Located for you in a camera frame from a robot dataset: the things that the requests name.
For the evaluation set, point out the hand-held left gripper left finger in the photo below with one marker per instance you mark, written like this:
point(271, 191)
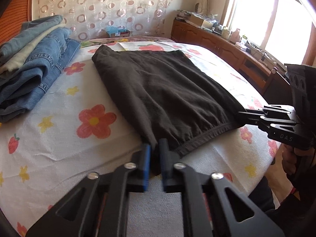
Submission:
point(147, 163)

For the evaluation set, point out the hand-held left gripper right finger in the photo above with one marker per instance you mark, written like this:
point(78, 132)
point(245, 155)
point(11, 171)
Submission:
point(163, 158)

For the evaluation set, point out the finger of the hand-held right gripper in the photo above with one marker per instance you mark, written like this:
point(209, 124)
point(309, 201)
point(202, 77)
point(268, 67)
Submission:
point(279, 112)
point(284, 133)

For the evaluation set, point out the black pants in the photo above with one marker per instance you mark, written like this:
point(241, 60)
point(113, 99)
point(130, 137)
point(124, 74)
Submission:
point(160, 91)

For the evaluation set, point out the person's right forearm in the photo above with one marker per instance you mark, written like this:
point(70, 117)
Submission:
point(301, 214)

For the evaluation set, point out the cream folded pants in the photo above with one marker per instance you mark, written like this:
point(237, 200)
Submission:
point(27, 50)

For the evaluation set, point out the person's right hand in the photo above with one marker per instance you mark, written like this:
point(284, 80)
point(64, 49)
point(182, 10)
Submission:
point(289, 160)

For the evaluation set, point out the person's dark clothing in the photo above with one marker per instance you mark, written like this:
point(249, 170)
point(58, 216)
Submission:
point(261, 195)

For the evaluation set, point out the white flower-print blanket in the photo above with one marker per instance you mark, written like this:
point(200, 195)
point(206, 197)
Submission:
point(74, 158)

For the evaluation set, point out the wooden sideboard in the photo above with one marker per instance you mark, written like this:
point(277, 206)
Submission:
point(222, 49)

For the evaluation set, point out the white jar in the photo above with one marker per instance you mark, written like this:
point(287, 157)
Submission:
point(226, 33)

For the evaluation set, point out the dark bottle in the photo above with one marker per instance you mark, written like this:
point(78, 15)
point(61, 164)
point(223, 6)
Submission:
point(216, 26)

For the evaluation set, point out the floral bed sheet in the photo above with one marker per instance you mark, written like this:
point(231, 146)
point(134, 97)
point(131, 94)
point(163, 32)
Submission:
point(148, 39)

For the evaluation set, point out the brown cardboard box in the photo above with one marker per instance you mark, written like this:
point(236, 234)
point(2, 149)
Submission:
point(198, 20)

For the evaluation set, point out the small cardboard box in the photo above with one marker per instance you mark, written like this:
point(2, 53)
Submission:
point(121, 34)

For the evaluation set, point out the patterned cloth pile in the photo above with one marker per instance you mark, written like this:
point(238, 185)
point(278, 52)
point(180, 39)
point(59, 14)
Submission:
point(192, 13)

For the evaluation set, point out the blue denim folded jeans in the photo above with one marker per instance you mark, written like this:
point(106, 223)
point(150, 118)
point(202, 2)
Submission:
point(42, 66)

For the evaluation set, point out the dark blue folded jeans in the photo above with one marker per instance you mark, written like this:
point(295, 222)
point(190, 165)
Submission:
point(14, 106)

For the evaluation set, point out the circle-print sheer curtain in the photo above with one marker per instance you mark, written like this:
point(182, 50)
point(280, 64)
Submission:
point(103, 5)

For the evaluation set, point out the light blue folded jeans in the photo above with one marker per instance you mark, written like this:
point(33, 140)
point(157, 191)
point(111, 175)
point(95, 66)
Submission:
point(27, 33)

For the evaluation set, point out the wooden slatted wardrobe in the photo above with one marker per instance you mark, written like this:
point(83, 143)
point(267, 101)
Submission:
point(14, 7)

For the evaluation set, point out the wooden frame window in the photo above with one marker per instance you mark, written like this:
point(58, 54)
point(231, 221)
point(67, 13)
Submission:
point(271, 17)

